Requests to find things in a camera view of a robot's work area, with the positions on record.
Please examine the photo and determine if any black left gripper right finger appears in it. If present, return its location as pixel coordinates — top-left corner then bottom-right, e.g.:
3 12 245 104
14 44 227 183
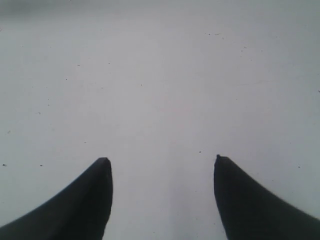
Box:
213 154 320 240

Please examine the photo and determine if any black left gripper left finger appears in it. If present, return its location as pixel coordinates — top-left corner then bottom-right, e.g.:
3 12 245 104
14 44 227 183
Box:
0 157 113 240

